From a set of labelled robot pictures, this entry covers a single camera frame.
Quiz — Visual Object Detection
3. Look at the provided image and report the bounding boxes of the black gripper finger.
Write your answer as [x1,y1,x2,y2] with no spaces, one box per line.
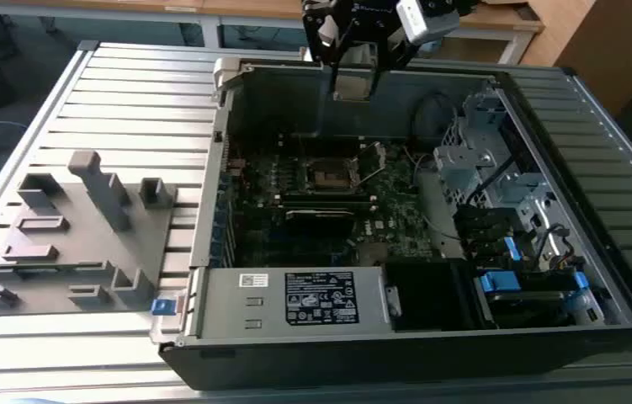
[370,29,423,101]
[327,24,358,93]

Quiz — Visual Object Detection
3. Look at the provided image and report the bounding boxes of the CPU socket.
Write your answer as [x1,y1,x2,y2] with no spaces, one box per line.
[302,156,363,193]

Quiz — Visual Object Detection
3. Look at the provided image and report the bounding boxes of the RAM slot with white clips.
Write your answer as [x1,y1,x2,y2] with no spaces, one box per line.
[280,189,379,201]

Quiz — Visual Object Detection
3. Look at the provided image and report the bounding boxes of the RAM slot with black clips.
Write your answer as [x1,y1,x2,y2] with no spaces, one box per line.
[275,199,380,210]

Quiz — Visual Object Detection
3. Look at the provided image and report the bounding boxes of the silver metal drive cage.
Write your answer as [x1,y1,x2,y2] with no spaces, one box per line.
[431,86,564,253]

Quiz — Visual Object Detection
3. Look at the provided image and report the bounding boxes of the black expansion card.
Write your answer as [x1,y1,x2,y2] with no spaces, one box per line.
[284,209,359,238]

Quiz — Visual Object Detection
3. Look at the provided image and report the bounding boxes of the green motherboard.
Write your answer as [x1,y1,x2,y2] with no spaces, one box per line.
[224,133,447,269]

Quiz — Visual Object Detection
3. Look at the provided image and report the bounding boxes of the wooden cabinet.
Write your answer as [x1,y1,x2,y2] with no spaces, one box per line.
[520,0,632,115]

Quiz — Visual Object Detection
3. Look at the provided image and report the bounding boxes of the blue plastic bay latch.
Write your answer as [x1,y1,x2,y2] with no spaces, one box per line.
[500,236,522,263]

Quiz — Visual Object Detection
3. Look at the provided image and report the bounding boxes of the black plastic air shroud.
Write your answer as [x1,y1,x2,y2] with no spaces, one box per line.
[380,259,487,333]

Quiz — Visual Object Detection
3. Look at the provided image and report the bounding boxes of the grey power supply unit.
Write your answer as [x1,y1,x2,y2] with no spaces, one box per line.
[195,264,407,340]

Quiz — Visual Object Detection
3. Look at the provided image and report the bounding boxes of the hard disk in blue carrier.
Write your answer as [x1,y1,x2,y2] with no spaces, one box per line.
[475,270,592,330]

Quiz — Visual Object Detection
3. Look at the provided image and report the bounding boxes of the grey parts rack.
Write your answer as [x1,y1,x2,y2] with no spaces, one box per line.
[0,150,180,317]

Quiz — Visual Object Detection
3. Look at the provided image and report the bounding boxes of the green RAM stick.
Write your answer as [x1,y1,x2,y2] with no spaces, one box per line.
[11,263,108,273]

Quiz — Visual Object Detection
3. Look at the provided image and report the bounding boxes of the black PC case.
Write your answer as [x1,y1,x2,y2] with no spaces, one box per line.
[150,56,632,391]

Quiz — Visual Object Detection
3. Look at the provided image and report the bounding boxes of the wrist camera with black bracket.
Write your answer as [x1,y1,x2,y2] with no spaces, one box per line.
[395,0,462,45]
[300,0,352,71]

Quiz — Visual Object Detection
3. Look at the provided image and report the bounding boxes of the black looped cable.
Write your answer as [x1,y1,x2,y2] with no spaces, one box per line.
[411,91,458,142]

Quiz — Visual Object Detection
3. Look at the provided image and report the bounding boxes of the wooden desk white frame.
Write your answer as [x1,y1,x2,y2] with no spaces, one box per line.
[203,0,546,65]
[0,0,223,48]

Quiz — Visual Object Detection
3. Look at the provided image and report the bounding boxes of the grey case handle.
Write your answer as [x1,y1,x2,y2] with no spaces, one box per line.
[211,57,243,93]

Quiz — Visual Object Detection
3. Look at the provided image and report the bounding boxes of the black drive cable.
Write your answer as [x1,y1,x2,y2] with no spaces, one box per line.
[464,153,518,208]

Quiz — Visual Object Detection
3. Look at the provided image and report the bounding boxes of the coloured wire bundle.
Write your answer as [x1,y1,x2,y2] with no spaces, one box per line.
[551,246,582,273]

